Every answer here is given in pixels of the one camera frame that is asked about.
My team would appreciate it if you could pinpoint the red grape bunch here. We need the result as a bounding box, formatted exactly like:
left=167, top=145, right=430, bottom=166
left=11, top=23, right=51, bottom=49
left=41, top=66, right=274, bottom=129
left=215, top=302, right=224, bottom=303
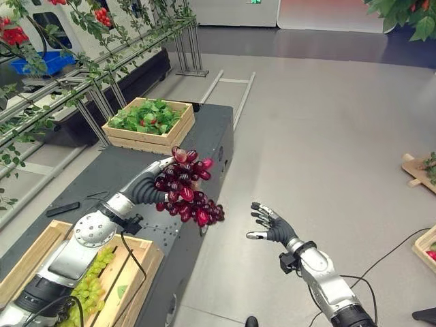
left=154, top=146, right=226, bottom=228

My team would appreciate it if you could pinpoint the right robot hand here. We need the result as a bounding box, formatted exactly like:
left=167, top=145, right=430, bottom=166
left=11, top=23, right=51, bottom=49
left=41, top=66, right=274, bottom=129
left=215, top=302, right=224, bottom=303
left=245, top=202, right=301, bottom=250

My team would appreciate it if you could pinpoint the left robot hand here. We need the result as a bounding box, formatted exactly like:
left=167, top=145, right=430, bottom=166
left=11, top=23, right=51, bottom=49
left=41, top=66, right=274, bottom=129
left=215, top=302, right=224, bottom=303
left=131, top=156, right=177, bottom=206

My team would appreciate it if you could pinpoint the black remote control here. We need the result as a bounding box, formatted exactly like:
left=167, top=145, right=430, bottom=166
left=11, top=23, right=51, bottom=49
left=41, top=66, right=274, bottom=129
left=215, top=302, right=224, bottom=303
left=45, top=201, right=81, bottom=218

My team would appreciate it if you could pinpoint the black flat floor object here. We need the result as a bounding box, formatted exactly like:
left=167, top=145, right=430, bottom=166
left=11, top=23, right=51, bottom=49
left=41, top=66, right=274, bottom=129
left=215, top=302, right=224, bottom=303
left=411, top=306, right=436, bottom=324

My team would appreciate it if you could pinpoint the wooden crate with leaves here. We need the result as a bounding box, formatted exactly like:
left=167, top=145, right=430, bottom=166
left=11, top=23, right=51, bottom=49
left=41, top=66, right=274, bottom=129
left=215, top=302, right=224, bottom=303
left=102, top=97, right=196, bottom=155

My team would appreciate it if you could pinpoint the green plant with red peppers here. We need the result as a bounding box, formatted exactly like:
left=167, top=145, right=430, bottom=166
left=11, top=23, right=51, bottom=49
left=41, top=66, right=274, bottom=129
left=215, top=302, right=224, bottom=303
left=363, top=0, right=436, bottom=42

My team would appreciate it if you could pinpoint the white machine housing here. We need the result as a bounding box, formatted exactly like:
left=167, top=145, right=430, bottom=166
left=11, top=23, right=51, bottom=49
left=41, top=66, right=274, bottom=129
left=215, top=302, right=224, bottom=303
left=13, top=0, right=103, bottom=55

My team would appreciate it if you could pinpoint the red tomato cluster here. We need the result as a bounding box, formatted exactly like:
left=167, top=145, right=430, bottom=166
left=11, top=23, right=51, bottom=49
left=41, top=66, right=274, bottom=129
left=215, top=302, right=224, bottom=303
left=93, top=7, right=114, bottom=29

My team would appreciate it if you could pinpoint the black floor cable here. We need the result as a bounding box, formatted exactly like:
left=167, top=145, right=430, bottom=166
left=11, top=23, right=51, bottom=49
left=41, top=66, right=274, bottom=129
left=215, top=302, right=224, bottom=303
left=306, top=227, right=434, bottom=327

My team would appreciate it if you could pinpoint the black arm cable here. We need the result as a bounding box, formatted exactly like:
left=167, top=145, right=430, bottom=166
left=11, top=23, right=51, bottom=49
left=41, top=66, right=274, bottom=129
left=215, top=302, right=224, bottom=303
left=120, top=230, right=148, bottom=307

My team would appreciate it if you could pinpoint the green grape bunch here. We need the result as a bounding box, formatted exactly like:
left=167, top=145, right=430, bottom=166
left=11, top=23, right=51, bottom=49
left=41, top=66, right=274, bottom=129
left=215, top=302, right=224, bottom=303
left=57, top=246, right=116, bottom=327

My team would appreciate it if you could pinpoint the wooden crate with grapes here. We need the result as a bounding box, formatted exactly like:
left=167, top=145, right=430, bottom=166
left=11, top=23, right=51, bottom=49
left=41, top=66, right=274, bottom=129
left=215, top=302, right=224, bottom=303
left=0, top=219, right=165, bottom=327

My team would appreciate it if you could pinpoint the white cabinet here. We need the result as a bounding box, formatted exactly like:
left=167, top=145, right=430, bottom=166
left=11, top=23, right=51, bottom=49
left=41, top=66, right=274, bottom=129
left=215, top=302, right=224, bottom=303
left=189, top=0, right=282, bottom=28

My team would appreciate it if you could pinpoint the red flower cluster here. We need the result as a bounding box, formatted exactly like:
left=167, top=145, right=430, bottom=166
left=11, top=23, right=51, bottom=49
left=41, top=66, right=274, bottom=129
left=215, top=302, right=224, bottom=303
left=0, top=16, right=30, bottom=47

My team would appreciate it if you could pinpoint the metal trellis frame with vines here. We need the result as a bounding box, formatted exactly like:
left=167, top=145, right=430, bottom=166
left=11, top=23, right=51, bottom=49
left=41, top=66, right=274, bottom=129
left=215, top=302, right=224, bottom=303
left=0, top=0, right=209, bottom=212

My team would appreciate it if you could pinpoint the blue plastic bin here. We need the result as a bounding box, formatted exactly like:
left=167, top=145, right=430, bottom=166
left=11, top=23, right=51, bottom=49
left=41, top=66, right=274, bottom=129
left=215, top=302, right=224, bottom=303
left=10, top=50, right=76, bottom=77

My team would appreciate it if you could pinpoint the wooden board with plant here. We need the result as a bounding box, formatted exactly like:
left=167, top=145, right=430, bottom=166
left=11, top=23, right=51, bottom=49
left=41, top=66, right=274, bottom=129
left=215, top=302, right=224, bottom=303
left=401, top=153, right=436, bottom=196

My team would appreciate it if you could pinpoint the green leafy vines pile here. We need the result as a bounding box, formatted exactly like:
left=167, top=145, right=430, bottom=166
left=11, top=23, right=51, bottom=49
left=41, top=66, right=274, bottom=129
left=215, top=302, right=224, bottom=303
left=108, top=98, right=187, bottom=136

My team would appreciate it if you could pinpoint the metal ladder frame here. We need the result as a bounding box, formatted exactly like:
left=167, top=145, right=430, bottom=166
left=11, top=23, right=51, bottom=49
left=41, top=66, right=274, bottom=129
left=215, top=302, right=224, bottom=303
left=200, top=69, right=257, bottom=131

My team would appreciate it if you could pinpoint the wooden basket with fruit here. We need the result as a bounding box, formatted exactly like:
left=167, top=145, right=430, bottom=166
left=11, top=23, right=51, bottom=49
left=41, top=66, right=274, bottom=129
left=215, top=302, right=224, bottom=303
left=411, top=224, right=436, bottom=274

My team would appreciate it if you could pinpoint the white pink panel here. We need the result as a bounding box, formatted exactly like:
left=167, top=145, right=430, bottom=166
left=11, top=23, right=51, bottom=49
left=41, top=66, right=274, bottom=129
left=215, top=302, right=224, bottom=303
left=277, top=0, right=399, bottom=34

